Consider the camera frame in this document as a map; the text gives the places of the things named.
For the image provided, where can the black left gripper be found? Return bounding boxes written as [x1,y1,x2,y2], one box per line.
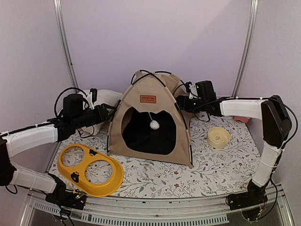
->
[73,103,118,129]

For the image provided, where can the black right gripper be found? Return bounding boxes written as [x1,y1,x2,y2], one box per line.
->
[170,96,206,114]

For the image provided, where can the white fluffy cushion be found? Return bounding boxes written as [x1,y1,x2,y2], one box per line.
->
[81,89,123,136]

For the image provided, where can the beige fabric pet tent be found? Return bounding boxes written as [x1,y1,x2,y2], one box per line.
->
[107,72,195,169]

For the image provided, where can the black tent pole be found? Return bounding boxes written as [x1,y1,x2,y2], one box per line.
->
[117,70,187,115]
[105,73,194,169]

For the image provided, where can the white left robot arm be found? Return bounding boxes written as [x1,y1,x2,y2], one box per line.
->
[0,94,116,204]

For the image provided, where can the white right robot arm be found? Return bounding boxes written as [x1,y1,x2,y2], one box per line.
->
[173,81,294,205]

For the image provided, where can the cream ceramic pet bowl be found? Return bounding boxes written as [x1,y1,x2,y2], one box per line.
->
[207,127,231,149]

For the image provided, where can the white pompom toy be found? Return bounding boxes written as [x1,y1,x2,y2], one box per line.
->
[148,112,160,130]

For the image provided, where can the pink plastic bowl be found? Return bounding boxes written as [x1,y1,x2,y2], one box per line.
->
[234,116,250,123]

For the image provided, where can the floral patterned table mat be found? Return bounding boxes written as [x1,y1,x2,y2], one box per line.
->
[48,95,269,198]

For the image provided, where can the yellow double bowl holder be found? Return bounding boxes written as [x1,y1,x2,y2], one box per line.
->
[57,144,124,197]

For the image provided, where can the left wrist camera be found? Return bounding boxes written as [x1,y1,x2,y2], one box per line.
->
[86,88,97,110]

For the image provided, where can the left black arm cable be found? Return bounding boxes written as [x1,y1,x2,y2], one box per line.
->
[54,87,87,118]

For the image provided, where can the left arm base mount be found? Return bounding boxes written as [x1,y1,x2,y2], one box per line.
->
[45,174,87,210]

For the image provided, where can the aluminium front rail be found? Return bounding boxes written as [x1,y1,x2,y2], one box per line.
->
[21,184,295,226]

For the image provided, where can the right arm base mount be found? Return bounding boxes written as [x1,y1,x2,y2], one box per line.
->
[225,180,268,210]

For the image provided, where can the right aluminium frame post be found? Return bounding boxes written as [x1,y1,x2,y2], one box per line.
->
[231,0,259,97]

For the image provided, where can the aluminium frame post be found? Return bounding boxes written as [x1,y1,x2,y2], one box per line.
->
[53,0,79,88]
[231,0,259,97]

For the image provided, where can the left aluminium frame post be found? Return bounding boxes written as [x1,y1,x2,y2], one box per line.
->
[53,0,79,88]

